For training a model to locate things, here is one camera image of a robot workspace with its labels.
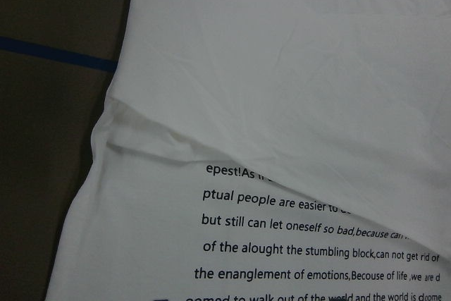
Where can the white long-sleeve printed shirt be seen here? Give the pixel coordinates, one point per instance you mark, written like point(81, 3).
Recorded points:
point(269, 150)

